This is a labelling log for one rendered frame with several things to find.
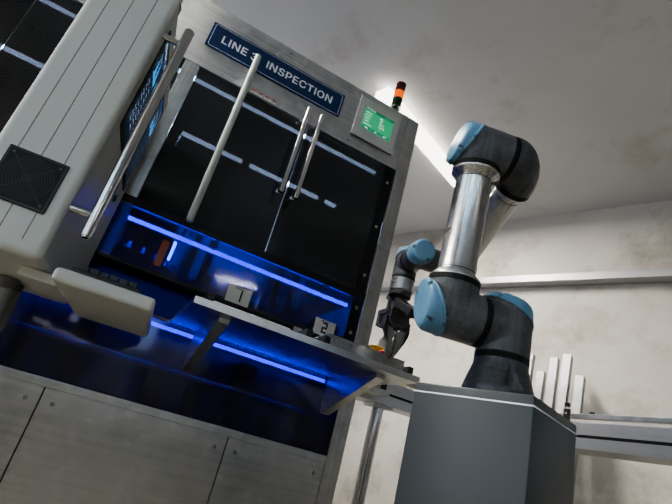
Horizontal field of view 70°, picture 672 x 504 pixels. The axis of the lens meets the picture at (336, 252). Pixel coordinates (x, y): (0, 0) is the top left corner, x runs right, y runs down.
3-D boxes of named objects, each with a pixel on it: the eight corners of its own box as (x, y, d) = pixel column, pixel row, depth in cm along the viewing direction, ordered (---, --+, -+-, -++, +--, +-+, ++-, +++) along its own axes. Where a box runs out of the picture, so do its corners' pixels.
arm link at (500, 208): (557, 143, 122) (465, 269, 155) (518, 128, 121) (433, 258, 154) (567, 168, 113) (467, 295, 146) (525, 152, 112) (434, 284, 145)
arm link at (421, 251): (449, 245, 143) (434, 257, 153) (414, 233, 142) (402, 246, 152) (445, 268, 140) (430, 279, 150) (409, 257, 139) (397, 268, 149)
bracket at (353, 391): (319, 412, 168) (328, 376, 173) (326, 415, 169) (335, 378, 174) (367, 417, 139) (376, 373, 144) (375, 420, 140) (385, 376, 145)
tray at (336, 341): (285, 353, 165) (288, 343, 166) (350, 375, 173) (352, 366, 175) (327, 345, 135) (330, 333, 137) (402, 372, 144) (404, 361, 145)
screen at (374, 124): (349, 133, 205) (361, 96, 214) (391, 156, 213) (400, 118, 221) (351, 132, 204) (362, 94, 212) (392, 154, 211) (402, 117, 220)
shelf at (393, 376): (166, 325, 161) (169, 319, 162) (345, 385, 184) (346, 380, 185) (193, 302, 120) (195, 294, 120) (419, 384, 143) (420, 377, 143)
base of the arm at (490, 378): (545, 416, 101) (548, 370, 105) (518, 398, 92) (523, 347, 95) (478, 406, 111) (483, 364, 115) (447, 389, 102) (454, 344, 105)
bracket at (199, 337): (180, 369, 152) (195, 330, 157) (190, 372, 153) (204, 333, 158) (202, 364, 123) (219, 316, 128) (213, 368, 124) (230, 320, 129)
